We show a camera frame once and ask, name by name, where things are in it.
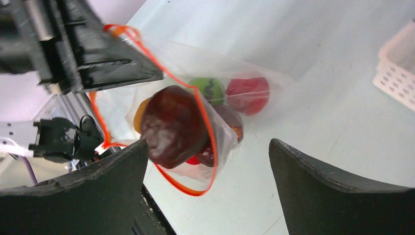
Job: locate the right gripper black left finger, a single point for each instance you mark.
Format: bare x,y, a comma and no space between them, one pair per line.
100,199

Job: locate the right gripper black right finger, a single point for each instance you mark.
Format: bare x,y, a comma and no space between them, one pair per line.
318,198

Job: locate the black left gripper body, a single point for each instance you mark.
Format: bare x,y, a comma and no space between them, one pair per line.
64,41

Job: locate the yellow green toy mango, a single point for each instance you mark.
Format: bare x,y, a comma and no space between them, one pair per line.
138,115

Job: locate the dark purple toy plum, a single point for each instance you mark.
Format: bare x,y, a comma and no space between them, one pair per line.
173,127

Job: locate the dark maroon toy fig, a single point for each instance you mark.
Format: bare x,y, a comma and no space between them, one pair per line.
233,119

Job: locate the clear zip bag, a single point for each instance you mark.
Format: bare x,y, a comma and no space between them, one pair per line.
115,108

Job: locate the red toy apple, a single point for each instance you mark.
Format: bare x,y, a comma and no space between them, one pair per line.
248,96

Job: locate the green toy watermelon ball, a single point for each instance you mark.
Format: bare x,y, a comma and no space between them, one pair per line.
211,88

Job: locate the white perforated plastic basket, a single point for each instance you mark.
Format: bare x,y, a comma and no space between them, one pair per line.
395,73

